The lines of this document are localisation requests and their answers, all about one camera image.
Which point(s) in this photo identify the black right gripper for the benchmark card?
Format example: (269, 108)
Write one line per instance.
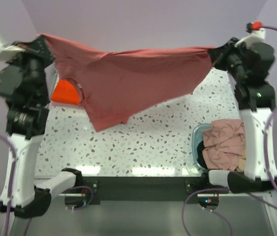
(218, 55)

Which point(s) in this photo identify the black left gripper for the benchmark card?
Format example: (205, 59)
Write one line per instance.
(39, 47)

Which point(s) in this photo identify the dusty red t shirt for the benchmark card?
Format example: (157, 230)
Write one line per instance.
(112, 86)

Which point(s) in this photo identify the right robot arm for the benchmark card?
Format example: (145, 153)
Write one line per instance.
(249, 66)

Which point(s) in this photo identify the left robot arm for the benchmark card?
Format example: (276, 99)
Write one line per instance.
(23, 86)

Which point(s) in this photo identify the folded orange t shirt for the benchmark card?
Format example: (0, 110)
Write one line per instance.
(65, 93)

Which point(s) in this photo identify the crumpled light pink t shirt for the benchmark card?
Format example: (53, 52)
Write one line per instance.
(224, 141)

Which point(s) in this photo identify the blue plastic laundry basket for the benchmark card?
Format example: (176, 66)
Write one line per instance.
(197, 138)

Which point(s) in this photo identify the black garment in basket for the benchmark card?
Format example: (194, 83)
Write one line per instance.
(203, 157)

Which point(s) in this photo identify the crumpled beige t shirt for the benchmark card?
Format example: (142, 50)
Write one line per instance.
(241, 163)

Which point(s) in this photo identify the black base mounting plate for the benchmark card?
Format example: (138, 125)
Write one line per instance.
(143, 189)

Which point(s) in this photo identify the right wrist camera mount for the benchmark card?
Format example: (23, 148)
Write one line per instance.
(256, 35)

